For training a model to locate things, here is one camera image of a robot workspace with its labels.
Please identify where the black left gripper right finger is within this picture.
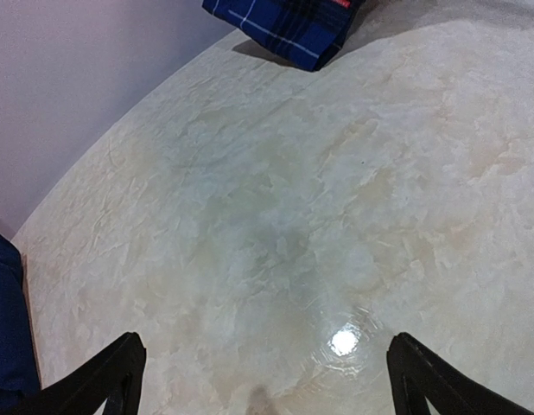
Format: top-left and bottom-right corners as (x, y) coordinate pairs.
(386, 332), (531, 415)

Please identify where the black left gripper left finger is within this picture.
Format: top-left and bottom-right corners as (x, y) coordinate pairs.
(7, 332), (146, 414)

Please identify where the solid navy blue garment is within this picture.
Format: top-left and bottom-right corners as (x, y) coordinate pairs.
(0, 234), (41, 412)

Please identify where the blue plaid garment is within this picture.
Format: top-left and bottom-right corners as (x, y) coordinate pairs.
(202, 0), (365, 72)

